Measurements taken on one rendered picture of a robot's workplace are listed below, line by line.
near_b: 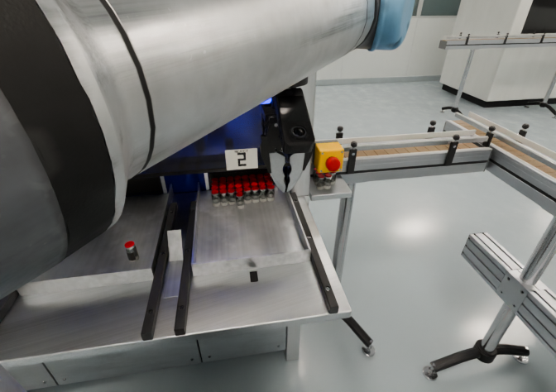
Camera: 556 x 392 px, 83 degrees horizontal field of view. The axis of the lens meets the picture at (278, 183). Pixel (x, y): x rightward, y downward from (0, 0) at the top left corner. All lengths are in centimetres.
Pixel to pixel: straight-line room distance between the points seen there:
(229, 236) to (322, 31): 66
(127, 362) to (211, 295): 87
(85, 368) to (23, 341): 82
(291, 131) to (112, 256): 55
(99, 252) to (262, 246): 38
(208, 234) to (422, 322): 131
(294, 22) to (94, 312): 66
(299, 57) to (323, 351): 153
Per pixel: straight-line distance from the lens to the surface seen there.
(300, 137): 44
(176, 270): 75
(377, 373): 164
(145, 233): 87
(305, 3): 19
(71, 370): 159
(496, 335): 161
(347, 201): 119
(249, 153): 84
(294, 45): 17
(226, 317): 65
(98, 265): 83
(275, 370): 159
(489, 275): 150
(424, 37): 637
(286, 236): 80
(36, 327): 77
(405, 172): 118
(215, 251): 77
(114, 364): 154
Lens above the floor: 141
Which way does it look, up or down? 32 degrees down
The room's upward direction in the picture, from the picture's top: straight up
